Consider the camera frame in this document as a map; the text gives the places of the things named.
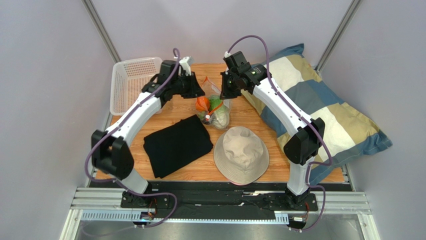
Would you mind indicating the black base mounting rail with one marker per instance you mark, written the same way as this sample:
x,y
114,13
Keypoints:
x,y
215,202

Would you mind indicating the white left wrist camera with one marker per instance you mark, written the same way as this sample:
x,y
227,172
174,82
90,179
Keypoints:
x,y
185,65

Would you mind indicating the blue beige checked pillow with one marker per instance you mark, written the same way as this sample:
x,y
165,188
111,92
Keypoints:
x,y
349,134

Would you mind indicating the fake pale cabbage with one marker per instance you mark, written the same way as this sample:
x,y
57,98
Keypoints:
x,y
220,119

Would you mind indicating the fake green lettuce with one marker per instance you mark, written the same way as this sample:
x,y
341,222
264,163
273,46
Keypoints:
x,y
214,102

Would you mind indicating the clear orange zip top bag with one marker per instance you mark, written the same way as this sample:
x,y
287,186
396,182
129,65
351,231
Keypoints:
x,y
211,89

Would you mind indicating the beige bucket hat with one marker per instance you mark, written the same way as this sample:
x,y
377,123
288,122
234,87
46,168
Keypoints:
x,y
241,156

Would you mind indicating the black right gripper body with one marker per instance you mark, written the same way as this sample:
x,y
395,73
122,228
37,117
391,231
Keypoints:
x,y
225,85

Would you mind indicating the black folded cloth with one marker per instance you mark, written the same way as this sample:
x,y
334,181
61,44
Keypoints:
x,y
176,146

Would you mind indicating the fake orange fruit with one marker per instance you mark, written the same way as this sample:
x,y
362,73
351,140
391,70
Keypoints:
x,y
202,104

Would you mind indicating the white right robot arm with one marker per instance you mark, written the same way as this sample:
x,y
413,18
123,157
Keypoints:
x,y
306,134

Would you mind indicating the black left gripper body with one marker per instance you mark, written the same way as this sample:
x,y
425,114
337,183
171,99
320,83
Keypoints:
x,y
184,85

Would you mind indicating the white plastic basket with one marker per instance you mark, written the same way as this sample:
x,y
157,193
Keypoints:
x,y
128,79

